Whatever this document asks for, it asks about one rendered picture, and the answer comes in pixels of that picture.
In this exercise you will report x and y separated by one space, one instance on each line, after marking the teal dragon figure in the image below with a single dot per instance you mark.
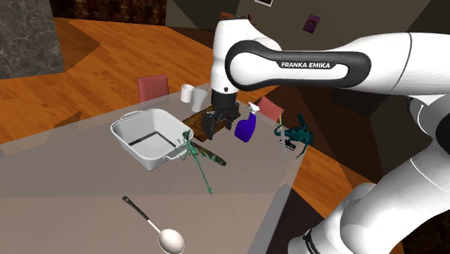
298 134

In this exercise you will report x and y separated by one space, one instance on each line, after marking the purple wall picture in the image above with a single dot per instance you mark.
311 23

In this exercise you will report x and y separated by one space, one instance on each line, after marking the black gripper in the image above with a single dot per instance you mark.
225 102

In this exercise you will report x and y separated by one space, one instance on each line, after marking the green mantis figure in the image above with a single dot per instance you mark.
192 152

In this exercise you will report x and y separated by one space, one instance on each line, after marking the clear glass cup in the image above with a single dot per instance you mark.
199 100

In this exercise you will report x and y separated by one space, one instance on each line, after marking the white rectangular baking dish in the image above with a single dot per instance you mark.
147 135

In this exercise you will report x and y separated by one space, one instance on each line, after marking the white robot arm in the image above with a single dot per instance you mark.
383 67

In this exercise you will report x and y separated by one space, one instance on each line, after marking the white mug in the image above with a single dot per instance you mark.
187 93

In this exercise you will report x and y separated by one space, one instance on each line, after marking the white framed wall picture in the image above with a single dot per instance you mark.
264 2

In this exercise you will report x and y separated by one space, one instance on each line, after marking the brown wooden cutting board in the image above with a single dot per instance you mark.
196 123

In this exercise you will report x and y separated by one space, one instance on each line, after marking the blue spray bottle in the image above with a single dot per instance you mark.
246 128

